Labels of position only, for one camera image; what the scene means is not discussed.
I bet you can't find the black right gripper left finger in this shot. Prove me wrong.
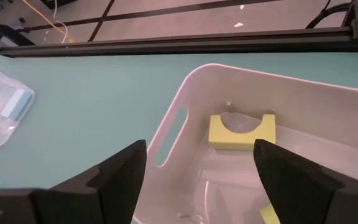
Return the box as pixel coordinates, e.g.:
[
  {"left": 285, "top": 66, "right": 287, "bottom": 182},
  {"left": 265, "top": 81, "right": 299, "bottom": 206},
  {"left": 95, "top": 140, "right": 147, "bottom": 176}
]
[{"left": 31, "top": 139, "right": 147, "bottom": 224}]

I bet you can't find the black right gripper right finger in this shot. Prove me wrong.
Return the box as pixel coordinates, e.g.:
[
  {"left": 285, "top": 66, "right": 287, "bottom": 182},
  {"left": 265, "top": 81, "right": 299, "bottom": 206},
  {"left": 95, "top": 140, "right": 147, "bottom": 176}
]
[{"left": 252, "top": 138, "right": 358, "bottom": 224}]

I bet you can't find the yellow cylinder block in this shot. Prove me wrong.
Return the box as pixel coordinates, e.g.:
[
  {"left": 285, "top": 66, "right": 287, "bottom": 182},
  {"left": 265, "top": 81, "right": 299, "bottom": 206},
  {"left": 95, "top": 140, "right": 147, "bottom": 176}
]
[{"left": 259, "top": 203, "right": 282, "bottom": 224}]

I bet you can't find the yellow arch block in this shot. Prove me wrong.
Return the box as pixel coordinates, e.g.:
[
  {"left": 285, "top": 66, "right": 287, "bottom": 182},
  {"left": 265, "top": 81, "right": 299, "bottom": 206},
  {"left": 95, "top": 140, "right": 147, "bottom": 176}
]
[{"left": 208, "top": 113, "right": 277, "bottom": 151}]

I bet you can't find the teal rectangular block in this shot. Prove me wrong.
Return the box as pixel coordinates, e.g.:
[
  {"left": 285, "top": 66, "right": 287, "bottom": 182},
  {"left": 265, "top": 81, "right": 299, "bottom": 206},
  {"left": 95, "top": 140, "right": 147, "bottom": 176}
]
[{"left": 0, "top": 89, "right": 32, "bottom": 121}]

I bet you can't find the green table mat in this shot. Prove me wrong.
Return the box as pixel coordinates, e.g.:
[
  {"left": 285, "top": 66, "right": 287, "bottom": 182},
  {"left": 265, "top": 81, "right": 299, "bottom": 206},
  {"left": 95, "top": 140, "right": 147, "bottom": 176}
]
[{"left": 0, "top": 51, "right": 358, "bottom": 224}]

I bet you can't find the milky translucent plastic bin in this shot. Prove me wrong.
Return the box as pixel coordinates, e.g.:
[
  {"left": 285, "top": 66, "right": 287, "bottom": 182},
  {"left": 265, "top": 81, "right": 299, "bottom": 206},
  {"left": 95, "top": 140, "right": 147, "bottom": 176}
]
[{"left": 134, "top": 63, "right": 358, "bottom": 224}]

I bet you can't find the black box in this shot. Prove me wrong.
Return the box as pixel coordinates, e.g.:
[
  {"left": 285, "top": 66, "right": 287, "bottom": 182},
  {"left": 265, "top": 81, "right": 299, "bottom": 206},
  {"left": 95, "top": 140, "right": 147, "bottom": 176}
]
[{"left": 40, "top": 0, "right": 77, "bottom": 9}]

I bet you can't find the black table frame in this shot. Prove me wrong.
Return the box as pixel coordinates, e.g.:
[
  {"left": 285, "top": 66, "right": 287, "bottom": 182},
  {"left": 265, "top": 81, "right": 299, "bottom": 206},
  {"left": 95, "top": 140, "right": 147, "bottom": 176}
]
[{"left": 0, "top": 0, "right": 358, "bottom": 58}]

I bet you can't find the yellow hanging cable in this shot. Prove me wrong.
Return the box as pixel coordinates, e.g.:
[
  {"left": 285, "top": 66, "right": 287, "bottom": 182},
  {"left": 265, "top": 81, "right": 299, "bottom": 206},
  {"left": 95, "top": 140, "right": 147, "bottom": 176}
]
[{"left": 21, "top": 0, "right": 75, "bottom": 44}]

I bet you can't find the black hanging cable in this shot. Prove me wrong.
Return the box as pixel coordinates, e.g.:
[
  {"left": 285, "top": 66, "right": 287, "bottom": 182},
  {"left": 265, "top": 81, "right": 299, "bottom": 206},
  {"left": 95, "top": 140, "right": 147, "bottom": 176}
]
[{"left": 305, "top": 1, "right": 352, "bottom": 29}]

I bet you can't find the white cable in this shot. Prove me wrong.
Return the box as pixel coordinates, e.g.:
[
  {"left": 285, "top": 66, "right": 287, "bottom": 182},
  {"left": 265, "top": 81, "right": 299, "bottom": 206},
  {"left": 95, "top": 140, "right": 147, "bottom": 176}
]
[{"left": 44, "top": 0, "right": 70, "bottom": 44}]

